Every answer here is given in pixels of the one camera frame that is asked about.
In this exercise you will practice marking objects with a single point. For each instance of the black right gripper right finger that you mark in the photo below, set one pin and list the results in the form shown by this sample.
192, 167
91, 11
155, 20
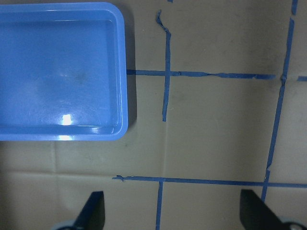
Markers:
255, 215

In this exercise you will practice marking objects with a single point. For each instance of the brown paper table cover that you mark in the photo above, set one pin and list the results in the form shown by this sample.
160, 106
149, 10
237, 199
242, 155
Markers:
236, 112

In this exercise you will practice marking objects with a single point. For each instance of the blue plastic tray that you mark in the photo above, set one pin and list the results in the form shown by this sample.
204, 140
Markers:
62, 72

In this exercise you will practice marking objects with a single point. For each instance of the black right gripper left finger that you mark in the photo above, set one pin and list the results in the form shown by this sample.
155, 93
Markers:
92, 215

